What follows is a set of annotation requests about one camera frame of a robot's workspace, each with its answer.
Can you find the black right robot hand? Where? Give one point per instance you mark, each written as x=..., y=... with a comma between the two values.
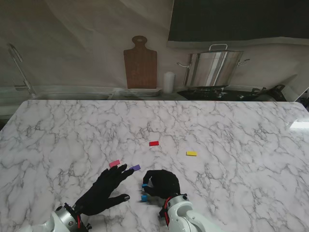
x=166, y=184

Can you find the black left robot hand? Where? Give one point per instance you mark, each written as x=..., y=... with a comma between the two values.
x=100, y=193

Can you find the yellow domino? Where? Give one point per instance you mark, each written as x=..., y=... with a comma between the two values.
x=191, y=153

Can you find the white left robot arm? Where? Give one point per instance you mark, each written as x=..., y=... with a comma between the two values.
x=60, y=217

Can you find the pink domino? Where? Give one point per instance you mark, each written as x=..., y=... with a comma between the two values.
x=114, y=163

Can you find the purple domino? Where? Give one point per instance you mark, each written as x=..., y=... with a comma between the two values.
x=136, y=167

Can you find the red domino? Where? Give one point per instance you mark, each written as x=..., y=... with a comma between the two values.
x=154, y=143

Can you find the black gas stove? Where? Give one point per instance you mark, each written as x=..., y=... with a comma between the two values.
x=207, y=93

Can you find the white candle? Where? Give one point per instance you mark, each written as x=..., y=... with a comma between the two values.
x=168, y=82

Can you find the steel sink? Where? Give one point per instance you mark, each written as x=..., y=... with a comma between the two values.
x=72, y=93

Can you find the brown wooden cutting board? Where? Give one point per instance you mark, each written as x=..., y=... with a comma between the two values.
x=140, y=67

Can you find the steel stockpot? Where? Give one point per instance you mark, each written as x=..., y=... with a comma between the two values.
x=212, y=68

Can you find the dark range hood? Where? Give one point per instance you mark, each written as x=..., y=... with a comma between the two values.
x=241, y=19

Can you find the black right wrist camera bracket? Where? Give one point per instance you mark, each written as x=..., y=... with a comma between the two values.
x=161, y=213

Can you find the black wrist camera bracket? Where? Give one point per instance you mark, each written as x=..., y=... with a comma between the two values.
x=85, y=226
x=161, y=213

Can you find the black left wrist camera bracket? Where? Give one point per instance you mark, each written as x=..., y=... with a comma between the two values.
x=85, y=226

